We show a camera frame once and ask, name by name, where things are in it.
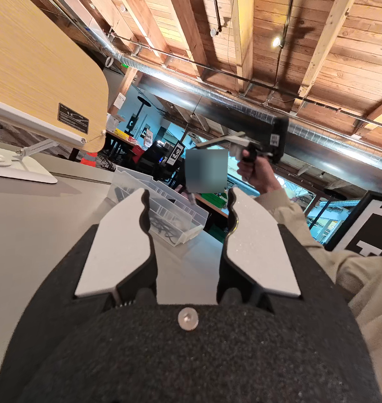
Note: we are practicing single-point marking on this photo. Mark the clear plastic bin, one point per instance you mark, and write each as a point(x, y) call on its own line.
point(178, 214)

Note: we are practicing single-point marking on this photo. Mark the silver ceiling duct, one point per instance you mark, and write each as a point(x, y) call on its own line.
point(320, 133)

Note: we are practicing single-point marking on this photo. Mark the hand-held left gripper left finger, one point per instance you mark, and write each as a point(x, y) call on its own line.
point(115, 252)

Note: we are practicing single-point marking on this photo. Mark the person's right hand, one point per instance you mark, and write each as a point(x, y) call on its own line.
point(260, 173)

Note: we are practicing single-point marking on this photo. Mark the dark ceiling duct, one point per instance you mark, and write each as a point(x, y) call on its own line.
point(184, 100)

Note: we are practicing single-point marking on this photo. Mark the wooden book stand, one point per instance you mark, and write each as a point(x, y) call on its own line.
point(36, 63)

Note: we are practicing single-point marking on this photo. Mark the orange traffic cone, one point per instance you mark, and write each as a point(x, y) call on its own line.
point(90, 160)

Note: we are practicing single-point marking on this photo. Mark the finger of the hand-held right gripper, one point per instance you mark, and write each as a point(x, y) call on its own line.
point(235, 135)
point(214, 143)

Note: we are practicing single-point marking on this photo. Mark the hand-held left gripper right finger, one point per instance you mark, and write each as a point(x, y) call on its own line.
point(260, 252)

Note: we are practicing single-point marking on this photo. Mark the green storage bin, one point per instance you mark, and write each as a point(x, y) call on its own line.
point(214, 200)

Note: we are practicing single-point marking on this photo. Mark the ceiling spot light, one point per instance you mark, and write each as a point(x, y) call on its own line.
point(276, 41)

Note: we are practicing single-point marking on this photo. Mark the black white marker board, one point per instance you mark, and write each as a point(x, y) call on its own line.
point(367, 233)

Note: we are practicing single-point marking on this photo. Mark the person's right forearm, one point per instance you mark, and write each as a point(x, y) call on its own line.
point(298, 226)

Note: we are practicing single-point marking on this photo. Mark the small marker board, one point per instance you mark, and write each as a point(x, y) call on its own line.
point(175, 152)

